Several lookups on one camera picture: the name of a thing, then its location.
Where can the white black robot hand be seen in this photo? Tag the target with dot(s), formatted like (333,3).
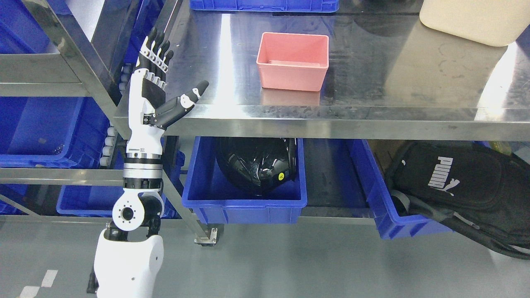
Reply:
(149,111)

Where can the pink plastic storage box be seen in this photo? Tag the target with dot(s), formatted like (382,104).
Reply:
(296,62)

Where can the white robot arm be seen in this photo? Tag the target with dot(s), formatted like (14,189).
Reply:
(130,251)

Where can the stainless steel shelf rack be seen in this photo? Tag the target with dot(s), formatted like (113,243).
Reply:
(84,60)

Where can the blue bin left shelf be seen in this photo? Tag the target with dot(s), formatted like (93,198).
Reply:
(51,132)

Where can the beige plastic container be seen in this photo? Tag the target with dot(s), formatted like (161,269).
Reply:
(490,22)

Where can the blue bin lower left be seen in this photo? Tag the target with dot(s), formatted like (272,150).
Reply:
(98,200)

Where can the blue bin with helmet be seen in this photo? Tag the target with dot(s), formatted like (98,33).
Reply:
(216,201)

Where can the black glossy helmet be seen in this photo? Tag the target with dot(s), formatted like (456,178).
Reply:
(257,165)

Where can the stainless steel table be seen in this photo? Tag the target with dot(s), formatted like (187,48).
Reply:
(390,79)

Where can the blue bin with bag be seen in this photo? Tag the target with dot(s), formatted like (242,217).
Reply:
(385,207)

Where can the black Puma bag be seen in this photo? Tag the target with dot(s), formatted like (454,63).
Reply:
(474,190)

